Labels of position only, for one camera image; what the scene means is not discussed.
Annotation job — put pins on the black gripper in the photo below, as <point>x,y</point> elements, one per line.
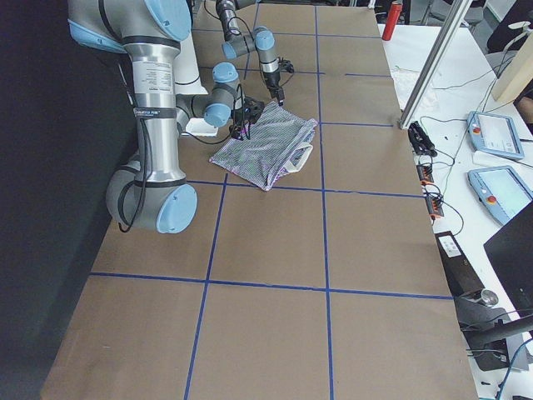
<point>271,81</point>
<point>240,121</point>

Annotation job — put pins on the blue white striped polo shirt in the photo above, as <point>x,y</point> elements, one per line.
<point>280,144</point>

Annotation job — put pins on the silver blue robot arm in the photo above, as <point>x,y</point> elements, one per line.
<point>151,190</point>
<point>261,40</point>

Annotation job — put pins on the red bottle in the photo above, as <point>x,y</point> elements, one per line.
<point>392,19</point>

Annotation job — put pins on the black clamp tool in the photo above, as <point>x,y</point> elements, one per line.
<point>420,141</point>

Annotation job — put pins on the upper orange black adapter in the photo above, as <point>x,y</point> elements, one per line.
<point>424,172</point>

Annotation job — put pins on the orange black adapter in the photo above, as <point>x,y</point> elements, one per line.
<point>434,203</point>
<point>424,172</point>

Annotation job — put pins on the lower orange black adapter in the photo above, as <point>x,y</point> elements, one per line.
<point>434,203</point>

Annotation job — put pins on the brown table cover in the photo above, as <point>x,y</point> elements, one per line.
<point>328,286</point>

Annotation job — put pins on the upper teach pendant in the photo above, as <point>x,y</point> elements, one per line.
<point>494,134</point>

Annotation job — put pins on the teach pendant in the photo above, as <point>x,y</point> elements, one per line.
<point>494,134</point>
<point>501,190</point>

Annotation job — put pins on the lower teach pendant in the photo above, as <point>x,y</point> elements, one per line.
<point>501,190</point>

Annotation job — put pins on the black box with label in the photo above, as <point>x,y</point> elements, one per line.
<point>460,275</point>

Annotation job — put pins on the black monitor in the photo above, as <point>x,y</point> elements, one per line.
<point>510,253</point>

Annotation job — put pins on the black monitor stand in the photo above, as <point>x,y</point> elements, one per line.
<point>492,336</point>

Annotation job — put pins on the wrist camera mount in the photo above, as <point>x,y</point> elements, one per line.
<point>285,66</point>

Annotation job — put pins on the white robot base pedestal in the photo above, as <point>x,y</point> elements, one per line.
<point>188,81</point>

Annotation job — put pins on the aluminium frame post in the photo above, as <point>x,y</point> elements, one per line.
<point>437,52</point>

